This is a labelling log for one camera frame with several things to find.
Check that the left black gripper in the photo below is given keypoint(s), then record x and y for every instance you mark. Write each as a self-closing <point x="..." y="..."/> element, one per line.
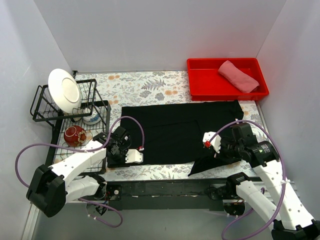
<point x="116" y="152"/>

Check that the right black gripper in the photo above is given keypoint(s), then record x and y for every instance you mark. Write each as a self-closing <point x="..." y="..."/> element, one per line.
<point x="223" y="149"/>

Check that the black t shirt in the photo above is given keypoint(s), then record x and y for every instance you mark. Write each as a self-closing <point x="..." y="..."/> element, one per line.
<point x="173" y="133"/>

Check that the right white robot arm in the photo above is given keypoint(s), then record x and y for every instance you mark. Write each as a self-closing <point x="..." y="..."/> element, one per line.
<point x="283" y="211"/>

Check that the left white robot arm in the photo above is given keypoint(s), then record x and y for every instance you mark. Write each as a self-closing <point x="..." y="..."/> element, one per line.
<point x="54" y="186"/>

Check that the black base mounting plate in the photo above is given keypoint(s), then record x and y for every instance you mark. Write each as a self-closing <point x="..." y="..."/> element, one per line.
<point x="196" y="194"/>

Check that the white patterned cup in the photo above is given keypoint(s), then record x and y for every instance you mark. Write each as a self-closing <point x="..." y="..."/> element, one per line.
<point x="92" y="119"/>

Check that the red floral bowl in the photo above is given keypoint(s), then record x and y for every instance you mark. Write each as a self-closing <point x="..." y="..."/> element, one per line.
<point x="75" y="136"/>

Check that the rolled pink t shirt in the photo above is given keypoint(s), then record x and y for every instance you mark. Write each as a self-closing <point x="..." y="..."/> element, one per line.
<point x="239" y="79"/>

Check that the red plastic bin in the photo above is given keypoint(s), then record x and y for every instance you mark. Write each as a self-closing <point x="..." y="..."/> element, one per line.
<point x="206" y="84"/>

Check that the floral table mat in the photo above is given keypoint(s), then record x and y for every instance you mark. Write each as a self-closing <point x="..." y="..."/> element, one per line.
<point x="158" y="88"/>

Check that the white ceramic plate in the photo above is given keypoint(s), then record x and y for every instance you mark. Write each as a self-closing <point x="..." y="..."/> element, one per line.
<point x="64" y="90"/>

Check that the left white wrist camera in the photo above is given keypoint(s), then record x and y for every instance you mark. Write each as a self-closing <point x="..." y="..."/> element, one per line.
<point x="133" y="156"/>

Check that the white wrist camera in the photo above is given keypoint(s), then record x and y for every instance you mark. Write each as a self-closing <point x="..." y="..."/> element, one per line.
<point x="133" y="156"/>
<point x="212" y="139"/>

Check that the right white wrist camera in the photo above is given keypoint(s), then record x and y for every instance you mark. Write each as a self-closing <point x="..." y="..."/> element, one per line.
<point x="212" y="139"/>

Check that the black wire dish rack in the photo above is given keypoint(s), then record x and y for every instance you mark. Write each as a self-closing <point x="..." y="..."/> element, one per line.
<point x="44" y="109"/>

